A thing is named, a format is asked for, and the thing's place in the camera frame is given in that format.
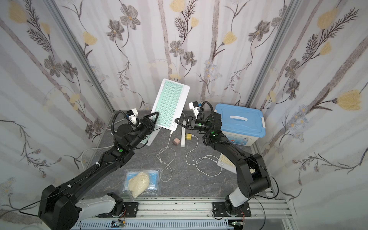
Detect white power strip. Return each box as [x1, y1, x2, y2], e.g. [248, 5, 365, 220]
[181, 127, 186, 147]

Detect white cable yellow keyboard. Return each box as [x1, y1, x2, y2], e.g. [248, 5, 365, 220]
[185, 135, 222, 177]

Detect green white keyboard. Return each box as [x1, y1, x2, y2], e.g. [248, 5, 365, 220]
[140, 126, 161, 146]
[151, 79, 190, 131]

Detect white USB cable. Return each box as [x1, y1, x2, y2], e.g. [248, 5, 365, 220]
[156, 130, 177, 183]

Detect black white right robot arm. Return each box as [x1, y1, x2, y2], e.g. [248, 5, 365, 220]
[174, 113, 272, 216]

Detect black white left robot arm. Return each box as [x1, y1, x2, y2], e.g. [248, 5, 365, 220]
[38, 111, 160, 230]

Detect blue lid storage box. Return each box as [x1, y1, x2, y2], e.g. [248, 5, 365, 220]
[215, 103, 266, 147]

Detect bag of blue masks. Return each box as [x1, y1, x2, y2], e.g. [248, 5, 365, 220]
[122, 169, 161, 200]

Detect cream cloth bundle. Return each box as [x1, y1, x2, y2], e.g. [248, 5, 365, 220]
[128, 171, 150, 198]

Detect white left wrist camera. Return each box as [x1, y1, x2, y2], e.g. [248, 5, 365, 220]
[126, 108, 139, 125]

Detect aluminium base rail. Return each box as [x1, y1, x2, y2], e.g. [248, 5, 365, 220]
[70, 197, 297, 230]

